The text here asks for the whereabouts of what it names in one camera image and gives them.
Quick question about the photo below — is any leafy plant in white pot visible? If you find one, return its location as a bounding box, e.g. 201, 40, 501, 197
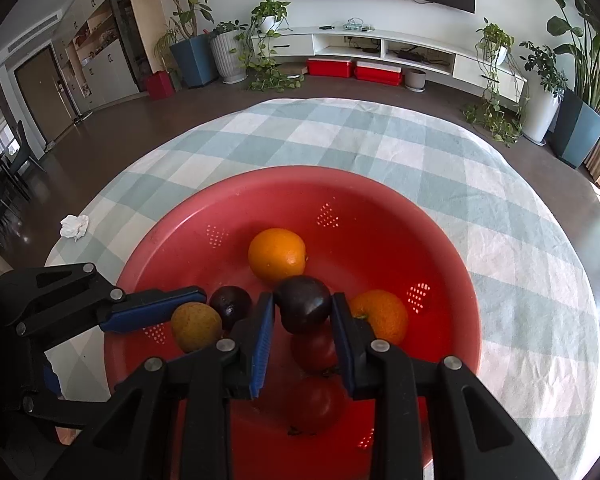
519, 41, 568, 147

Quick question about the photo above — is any crumpled white tissue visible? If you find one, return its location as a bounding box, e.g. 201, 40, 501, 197
60, 214, 90, 240

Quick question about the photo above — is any green white checked tablecloth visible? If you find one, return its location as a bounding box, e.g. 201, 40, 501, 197
44, 97, 600, 480

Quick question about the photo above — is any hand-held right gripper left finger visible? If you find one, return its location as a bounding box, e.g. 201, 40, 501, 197
55, 291, 276, 480

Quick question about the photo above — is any trailing pothos plant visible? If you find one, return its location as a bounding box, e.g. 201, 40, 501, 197
462, 17, 523, 148
235, 0, 306, 93

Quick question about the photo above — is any white television cabinet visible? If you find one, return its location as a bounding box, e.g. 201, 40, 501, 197
247, 24, 528, 103

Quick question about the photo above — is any red tomato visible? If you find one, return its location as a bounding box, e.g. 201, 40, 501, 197
291, 320, 340, 375
286, 376, 347, 436

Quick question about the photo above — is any brown round fruit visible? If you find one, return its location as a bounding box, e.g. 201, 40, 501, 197
170, 302, 224, 354

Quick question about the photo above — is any orange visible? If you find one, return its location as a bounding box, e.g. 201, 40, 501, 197
349, 289, 409, 347
248, 228, 307, 283

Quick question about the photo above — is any small empty flower pot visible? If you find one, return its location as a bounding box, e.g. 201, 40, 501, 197
403, 67, 427, 93

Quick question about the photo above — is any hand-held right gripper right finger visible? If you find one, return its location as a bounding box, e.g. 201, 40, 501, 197
330, 292, 561, 480

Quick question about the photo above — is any tall plant in blue pot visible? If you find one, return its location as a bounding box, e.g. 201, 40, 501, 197
517, 0, 600, 170

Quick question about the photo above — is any red bin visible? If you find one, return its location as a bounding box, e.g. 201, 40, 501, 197
145, 71, 177, 101

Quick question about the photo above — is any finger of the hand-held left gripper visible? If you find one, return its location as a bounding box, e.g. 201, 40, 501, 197
22, 365, 126, 433
0, 262, 208, 336

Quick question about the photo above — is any dark purple plum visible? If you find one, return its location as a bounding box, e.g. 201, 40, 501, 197
209, 285, 254, 332
272, 276, 333, 335

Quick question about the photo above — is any small tree in blue pot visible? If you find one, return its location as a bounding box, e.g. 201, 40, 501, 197
132, 0, 220, 88

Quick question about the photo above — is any red plastic basin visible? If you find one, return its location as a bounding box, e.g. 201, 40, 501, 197
104, 166, 482, 480

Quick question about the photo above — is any white wall cupboard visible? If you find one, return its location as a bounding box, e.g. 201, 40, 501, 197
50, 0, 141, 111

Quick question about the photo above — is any plant in ribbed white pot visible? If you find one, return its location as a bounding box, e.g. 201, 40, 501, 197
209, 21, 248, 85

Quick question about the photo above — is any brown wooden door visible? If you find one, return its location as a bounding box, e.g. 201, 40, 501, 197
12, 45, 78, 143

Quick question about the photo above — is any red storage box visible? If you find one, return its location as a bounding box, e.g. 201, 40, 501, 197
307, 58, 355, 79
355, 61, 405, 86

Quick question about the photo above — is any dark dining chair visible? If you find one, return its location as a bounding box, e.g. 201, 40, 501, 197
5, 120, 48, 176

